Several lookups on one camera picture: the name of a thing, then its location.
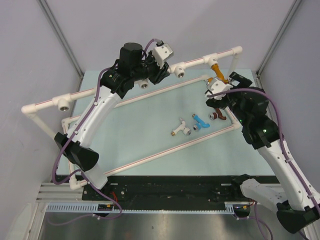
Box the white PVC pipe frame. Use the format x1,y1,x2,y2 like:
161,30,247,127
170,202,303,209
21,46,243,190

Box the light blue table mat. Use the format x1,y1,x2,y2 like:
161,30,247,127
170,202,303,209
56,69,276,177

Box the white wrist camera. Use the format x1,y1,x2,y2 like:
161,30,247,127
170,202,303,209
204,77,233,101
152,43,174,64

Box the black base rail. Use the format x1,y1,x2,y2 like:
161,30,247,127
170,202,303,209
81,176,255,211

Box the orange water faucet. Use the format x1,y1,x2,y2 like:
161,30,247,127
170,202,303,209
210,63,229,84

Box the white water faucet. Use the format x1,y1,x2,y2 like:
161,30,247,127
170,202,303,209
171,117,192,136

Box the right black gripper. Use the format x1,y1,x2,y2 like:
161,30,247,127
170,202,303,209
206,71,252,126

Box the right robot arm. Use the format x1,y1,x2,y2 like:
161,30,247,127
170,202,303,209
205,72,320,234

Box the brown water faucet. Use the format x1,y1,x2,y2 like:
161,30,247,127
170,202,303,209
209,108,227,121

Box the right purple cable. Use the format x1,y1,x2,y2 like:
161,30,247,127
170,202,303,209
207,88,320,240

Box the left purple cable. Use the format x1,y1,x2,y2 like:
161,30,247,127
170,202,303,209
46,37,163,222

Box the purple cable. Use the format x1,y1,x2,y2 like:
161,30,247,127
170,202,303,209
46,37,163,222
207,88,320,240

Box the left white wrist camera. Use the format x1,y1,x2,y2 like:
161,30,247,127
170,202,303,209
152,43,174,64

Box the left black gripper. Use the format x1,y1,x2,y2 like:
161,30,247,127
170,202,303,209
132,51,171,86

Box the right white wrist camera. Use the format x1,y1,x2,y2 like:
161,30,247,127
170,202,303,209
204,77,233,101

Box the blue water faucet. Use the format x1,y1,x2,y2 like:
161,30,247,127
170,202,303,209
192,114,210,132

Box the white slotted cable duct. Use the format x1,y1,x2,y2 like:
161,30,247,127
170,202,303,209
46,201,241,215

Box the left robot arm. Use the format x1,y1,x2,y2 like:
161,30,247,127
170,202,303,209
52,41,173,200

